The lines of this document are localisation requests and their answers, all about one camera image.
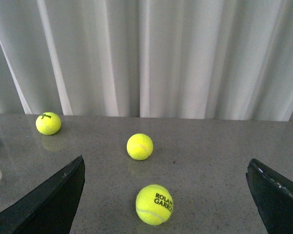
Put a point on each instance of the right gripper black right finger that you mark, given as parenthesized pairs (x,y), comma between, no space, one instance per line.
(273,196)

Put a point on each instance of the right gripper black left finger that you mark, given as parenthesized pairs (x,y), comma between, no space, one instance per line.
(51,207)

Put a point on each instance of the far Wilson 3 tennis ball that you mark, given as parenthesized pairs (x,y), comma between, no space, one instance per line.
(48,123)

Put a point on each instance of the Roland Garros tennis ball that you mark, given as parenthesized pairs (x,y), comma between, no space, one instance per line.
(154,204)

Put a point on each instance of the plain yellow tennis ball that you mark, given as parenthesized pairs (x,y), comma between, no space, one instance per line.
(139,146)

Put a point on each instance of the white pleated curtain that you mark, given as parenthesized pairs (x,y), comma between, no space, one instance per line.
(202,59)

